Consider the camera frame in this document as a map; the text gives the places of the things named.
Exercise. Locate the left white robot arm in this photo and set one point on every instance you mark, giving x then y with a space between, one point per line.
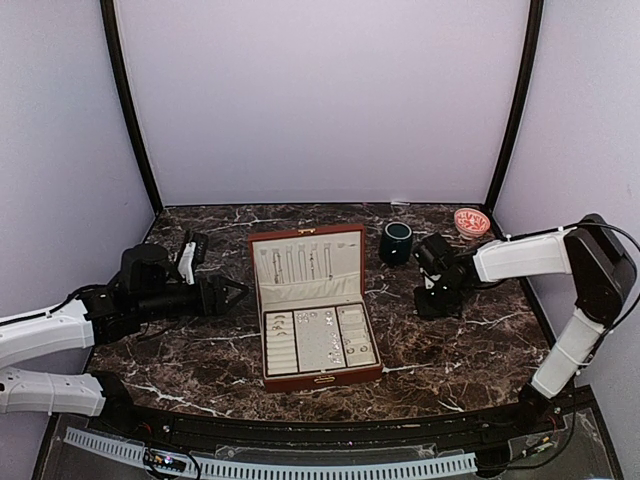
92 316

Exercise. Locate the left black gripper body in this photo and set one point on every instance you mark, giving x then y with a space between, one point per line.
202 307

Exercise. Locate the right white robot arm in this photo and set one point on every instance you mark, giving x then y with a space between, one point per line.
582 274

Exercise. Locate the grey slotted cable duct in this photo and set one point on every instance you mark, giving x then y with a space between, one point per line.
246 463

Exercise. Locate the red white patterned bowl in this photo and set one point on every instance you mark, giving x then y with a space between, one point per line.
471 223

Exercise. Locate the red wooden jewelry box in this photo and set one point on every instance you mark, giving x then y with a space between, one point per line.
310 291

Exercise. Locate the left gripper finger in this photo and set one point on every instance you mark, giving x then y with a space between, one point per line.
234 288
231 301

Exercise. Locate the dark green mug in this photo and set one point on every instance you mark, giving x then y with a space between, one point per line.
396 244

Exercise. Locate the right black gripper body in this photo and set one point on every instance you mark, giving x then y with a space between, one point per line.
442 302

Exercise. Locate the black frame post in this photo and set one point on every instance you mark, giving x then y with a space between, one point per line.
518 103
118 66

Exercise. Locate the red jewelry tray insert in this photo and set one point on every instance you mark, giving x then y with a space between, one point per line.
318 340

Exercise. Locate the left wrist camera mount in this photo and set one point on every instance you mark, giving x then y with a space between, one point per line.
148 267

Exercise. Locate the left black frame post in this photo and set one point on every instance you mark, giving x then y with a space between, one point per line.
118 66

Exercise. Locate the right black frame post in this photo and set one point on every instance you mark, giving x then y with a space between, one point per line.
518 103

